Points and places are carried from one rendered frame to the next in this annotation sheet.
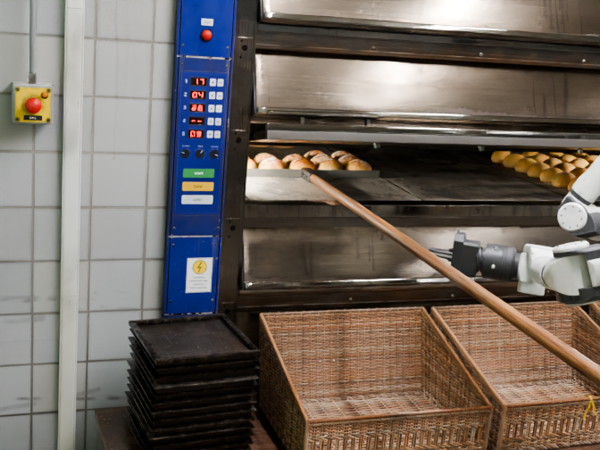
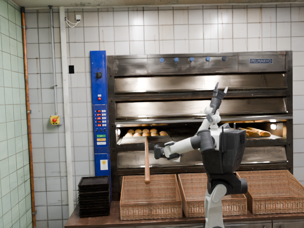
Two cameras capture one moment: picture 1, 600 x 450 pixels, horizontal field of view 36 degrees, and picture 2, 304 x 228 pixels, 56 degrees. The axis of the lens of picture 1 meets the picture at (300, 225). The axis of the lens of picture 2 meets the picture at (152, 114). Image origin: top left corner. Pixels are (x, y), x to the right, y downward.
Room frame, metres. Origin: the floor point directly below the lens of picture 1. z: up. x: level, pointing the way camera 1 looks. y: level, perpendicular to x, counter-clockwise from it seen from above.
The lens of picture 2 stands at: (-0.12, -1.13, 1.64)
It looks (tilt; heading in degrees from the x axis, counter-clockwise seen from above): 3 degrees down; 18
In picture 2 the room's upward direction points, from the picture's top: 2 degrees counter-clockwise
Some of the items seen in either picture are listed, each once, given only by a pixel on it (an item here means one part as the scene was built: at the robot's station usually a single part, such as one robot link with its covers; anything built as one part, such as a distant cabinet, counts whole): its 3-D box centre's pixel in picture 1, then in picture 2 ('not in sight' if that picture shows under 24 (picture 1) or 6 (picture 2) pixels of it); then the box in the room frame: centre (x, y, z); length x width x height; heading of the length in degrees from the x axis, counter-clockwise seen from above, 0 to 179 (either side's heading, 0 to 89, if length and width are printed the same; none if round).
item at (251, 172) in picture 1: (289, 162); (146, 135); (3.22, 0.06, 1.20); 0.55 x 0.36 x 0.03; 110
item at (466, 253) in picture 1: (477, 259); (161, 152); (2.18, -0.45, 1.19); 0.12 x 0.10 x 0.13; 75
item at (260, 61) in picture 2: not in sight; (199, 64); (2.92, -0.67, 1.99); 1.80 x 0.08 x 0.21; 110
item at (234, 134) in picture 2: not in sight; (222, 148); (2.04, -0.95, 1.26); 0.34 x 0.30 x 0.36; 165
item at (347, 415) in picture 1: (368, 381); (150, 195); (2.45, -0.24, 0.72); 0.56 x 0.49 x 0.28; 110
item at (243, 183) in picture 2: not in sight; (226, 182); (2.07, -0.98, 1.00); 0.28 x 0.13 x 0.18; 110
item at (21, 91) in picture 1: (32, 103); (55, 120); (2.34, 0.72, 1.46); 0.10 x 0.07 x 0.10; 110
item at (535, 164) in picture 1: (580, 170); (242, 131); (3.51, -1.07, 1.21); 0.61 x 0.48 x 0.06; 20
